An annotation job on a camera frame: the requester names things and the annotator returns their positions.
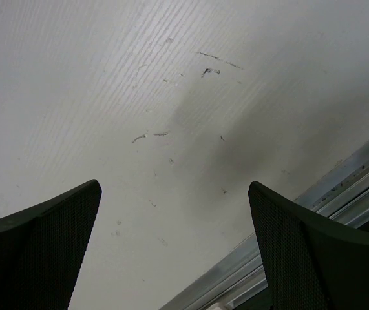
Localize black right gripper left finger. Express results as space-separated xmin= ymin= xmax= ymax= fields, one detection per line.
xmin=0 ymin=180 xmax=102 ymax=309

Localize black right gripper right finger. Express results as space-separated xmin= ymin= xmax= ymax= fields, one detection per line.
xmin=248 ymin=181 xmax=369 ymax=309

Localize aluminium table edge rail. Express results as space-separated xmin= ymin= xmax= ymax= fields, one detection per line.
xmin=161 ymin=141 xmax=369 ymax=310

